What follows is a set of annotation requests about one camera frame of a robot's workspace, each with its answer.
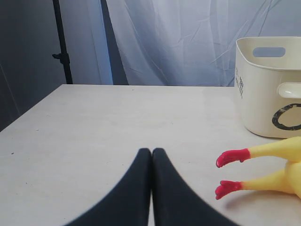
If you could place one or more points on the white backdrop curtain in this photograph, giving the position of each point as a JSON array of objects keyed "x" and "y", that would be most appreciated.
[{"x": 187, "y": 42}]

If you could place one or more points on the black light stand pole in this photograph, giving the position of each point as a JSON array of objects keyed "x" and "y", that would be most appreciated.
[{"x": 63, "y": 57}]

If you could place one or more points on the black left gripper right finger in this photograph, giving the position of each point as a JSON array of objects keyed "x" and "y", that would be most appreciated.
[{"x": 174, "y": 202}]

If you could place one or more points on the cream bin marked O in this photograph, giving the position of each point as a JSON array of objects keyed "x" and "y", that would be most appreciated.
[{"x": 268, "y": 80}]

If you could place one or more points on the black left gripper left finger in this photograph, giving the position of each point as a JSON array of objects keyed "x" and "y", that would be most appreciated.
[{"x": 128, "y": 203}]

